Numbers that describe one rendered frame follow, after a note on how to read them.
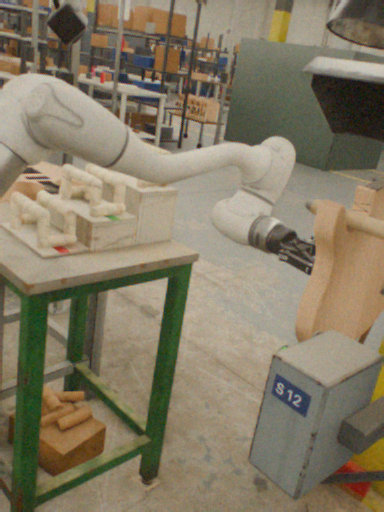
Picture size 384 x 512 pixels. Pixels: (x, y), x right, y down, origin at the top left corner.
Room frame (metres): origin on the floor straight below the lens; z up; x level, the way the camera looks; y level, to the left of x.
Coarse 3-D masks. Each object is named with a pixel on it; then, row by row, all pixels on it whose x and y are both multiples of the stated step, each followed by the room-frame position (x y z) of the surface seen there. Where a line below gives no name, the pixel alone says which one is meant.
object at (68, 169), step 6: (66, 168) 1.57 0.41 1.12; (72, 168) 1.56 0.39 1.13; (72, 174) 1.54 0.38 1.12; (78, 174) 1.52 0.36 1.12; (84, 174) 1.51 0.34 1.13; (78, 180) 1.52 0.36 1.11; (84, 180) 1.49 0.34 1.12; (90, 180) 1.47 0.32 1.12; (96, 180) 1.46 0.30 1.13; (90, 186) 1.47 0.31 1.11
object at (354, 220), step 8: (320, 200) 1.06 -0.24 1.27; (312, 208) 1.05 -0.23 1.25; (352, 216) 0.99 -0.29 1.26; (360, 216) 0.99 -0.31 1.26; (368, 216) 0.99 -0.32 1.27; (352, 224) 0.99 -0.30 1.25; (360, 224) 0.98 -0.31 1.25; (368, 224) 0.97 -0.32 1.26; (376, 224) 0.96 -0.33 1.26; (368, 232) 0.97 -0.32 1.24; (376, 232) 0.95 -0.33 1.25
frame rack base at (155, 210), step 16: (128, 176) 1.69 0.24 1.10; (112, 192) 1.62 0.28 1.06; (128, 192) 1.57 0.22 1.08; (144, 192) 1.53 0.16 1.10; (160, 192) 1.58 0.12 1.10; (176, 192) 1.62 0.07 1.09; (128, 208) 1.56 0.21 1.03; (144, 208) 1.54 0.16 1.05; (160, 208) 1.58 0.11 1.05; (144, 224) 1.54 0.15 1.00; (160, 224) 1.59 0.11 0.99; (144, 240) 1.55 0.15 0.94; (160, 240) 1.59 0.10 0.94
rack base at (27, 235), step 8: (0, 224) 1.49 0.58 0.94; (8, 224) 1.50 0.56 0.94; (24, 224) 1.52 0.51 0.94; (32, 224) 1.53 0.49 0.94; (8, 232) 1.45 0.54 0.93; (16, 232) 1.44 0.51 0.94; (24, 232) 1.45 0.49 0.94; (32, 232) 1.46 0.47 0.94; (56, 232) 1.50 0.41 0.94; (24, 240) 1.39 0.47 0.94; (32, 240) 1.40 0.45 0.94; (32, 248) 1.35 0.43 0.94; (48, 248) 1.36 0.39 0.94; (72, 248) 1.39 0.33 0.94; (80, 248) 1.40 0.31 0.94; (88, 248) 1.41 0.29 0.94; (40, 256) 1.31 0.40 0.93; (48, 256) 1.32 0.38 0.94; (56, 256) 1.34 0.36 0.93
